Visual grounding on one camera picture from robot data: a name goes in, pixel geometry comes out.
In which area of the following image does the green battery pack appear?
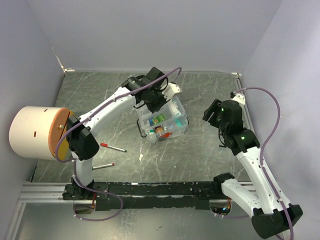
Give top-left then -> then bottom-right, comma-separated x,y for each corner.
148,113 -> 167,126

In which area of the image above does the clear plastic storage box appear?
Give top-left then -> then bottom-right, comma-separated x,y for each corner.
136,96 -> 189,144

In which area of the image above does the orange cap small bottle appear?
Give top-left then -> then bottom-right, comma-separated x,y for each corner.
154,126 -> 163,134

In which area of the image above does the teal blister pack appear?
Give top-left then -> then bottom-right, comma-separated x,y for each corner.
174,116 -> 188,128

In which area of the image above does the clear divided organizer tray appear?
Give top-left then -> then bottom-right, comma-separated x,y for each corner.
136,96 -> 189,130

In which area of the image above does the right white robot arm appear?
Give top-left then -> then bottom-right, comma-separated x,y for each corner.
202,97 -> 303,240

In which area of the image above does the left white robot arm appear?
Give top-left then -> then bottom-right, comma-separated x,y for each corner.
62,67 -> 170,200

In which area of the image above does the black box left latch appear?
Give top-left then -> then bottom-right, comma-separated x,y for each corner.
136,119 -> 147,138

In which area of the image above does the red cross grey disc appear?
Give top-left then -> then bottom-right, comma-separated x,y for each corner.
160,132 -> 173,139

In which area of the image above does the red cap marker pen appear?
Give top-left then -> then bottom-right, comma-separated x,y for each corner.
100,142 -> 127,153

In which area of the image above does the green cap marker pen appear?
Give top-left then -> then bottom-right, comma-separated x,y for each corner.
92,163 -> 115,171

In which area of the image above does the white cylinder drum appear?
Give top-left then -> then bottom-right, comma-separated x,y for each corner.
8,106 -> 74,161

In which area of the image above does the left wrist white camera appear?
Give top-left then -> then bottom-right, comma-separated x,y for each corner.
162,82 -> 182,102

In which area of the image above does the wrist white camera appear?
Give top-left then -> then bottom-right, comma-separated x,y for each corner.
230,91 -> 246,107
162,82 -> 182,102

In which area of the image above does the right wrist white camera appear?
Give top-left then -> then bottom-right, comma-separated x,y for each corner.
230,91 -> 246,107

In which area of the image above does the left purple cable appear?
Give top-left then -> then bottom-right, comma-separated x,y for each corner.
54,66 -> 183,222

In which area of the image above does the black mounting base rail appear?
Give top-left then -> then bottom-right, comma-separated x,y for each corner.
62,181 -> 231,212

